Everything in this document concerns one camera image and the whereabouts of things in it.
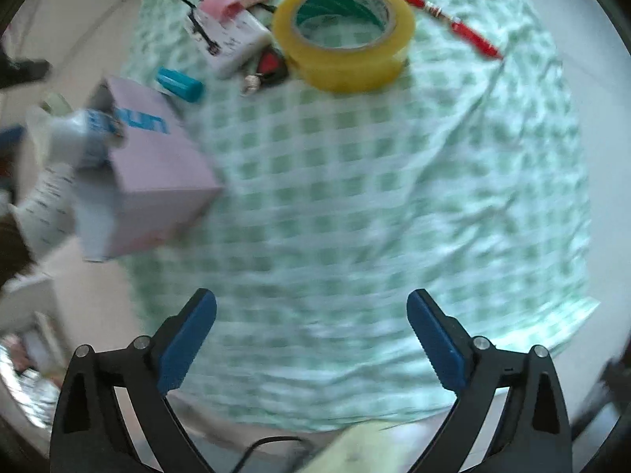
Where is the pink cardboard box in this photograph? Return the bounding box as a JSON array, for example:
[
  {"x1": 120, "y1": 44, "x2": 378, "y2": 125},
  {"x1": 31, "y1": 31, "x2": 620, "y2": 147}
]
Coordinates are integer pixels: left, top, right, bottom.
[{"x1": 74, "y1": 77, "x2": 222, "y2": 263}]

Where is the teal cylinder tube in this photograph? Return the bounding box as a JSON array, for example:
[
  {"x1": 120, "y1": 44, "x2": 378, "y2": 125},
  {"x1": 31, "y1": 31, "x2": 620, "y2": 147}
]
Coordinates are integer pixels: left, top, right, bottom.
[{"x1": 155, "y1": 67, "x2": 204, "y2": 102}]

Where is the black charging cable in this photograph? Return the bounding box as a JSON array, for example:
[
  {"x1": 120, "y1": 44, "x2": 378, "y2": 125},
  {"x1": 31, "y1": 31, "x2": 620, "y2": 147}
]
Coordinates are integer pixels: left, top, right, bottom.
[{"x1": 166, "y1": 0, "x2": 222, "y2": 57}]

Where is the green slipper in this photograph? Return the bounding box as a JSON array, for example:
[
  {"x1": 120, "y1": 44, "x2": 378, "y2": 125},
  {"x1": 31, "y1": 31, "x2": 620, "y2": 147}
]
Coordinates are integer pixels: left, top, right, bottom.
[{"x1": 39, "y1": 92, "x2": 73, "y2": 116}]

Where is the green checkered cloth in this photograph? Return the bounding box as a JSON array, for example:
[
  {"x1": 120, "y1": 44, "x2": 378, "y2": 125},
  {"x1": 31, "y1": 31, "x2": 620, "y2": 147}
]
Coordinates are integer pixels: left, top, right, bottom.
[{"x1": 123, "y1": 0, "x2": 597, "y2": 431}]

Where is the yellow tape roll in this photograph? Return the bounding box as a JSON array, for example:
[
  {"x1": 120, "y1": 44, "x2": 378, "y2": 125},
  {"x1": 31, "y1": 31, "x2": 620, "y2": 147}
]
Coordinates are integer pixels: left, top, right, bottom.
[{"x1": 272, "y1": 0, "x2": 416, "y2": 93}]

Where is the white plastic bottle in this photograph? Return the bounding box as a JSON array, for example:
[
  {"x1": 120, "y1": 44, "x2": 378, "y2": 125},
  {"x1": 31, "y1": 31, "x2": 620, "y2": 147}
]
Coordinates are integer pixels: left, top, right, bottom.
[{"x1": 44, "y1": 109, "x2": 125, "y2": 169}]

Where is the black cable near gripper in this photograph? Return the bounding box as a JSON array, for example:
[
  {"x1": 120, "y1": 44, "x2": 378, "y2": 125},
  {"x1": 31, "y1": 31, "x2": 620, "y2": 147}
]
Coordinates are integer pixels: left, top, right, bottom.
[{"x1": 231, "y1": 434, "x2": 317, "y2": 473}]

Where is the black red car key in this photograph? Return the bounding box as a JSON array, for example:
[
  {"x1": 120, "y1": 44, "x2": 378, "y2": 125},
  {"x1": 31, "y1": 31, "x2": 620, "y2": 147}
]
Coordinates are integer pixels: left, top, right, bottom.
[{"x1": 241, "y1": 46, "x2": 289, "y2": 96}]

